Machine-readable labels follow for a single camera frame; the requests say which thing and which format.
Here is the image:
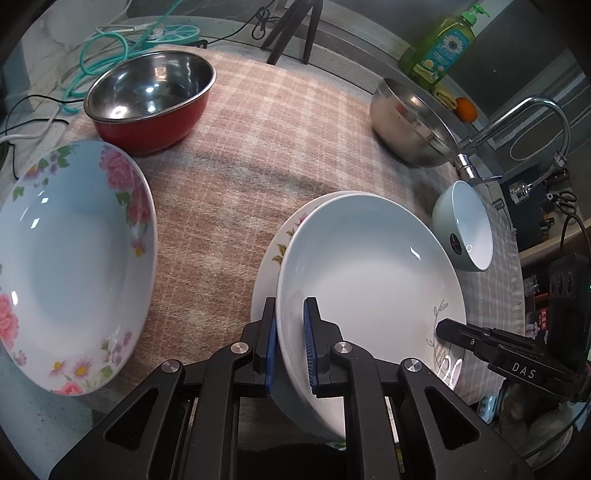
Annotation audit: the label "white plate pink flowers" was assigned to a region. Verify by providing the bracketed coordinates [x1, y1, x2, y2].
[250, 190, 352, 322]

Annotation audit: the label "cream rimmed white plate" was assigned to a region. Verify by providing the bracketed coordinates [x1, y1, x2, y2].
[271, 193, 466, 440]

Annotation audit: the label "large stainless steel bowl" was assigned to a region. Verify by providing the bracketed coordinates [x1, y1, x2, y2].
[370, 78, 459, 168]

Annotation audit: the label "red steel bowl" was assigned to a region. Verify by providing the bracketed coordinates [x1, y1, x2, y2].
[83, 50, 216, 155]

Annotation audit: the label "small white green bowl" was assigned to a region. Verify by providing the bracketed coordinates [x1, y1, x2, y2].
[431, 180, 494, 272]

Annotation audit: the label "steel faucet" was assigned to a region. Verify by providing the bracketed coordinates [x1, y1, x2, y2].
[450, 96, 572, 205]

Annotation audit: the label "plaid tablecloth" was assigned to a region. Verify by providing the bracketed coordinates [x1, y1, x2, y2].
[59, 43, 528, 444]

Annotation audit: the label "floral deep plate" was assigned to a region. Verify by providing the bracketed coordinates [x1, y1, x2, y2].
[1, 140, 157, 396]

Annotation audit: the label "orange fruit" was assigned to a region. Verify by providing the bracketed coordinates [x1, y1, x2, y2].
[455, 97, 478, 123]

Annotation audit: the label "green dish soap bottle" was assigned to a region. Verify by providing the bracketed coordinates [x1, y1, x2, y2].
[399, 3, 491, 90]

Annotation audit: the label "black tripod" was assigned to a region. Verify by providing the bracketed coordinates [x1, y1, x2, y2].
[260, 0, 324, 65]

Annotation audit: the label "teal hose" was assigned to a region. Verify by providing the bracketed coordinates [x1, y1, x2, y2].
[59, 0, 202, 114]

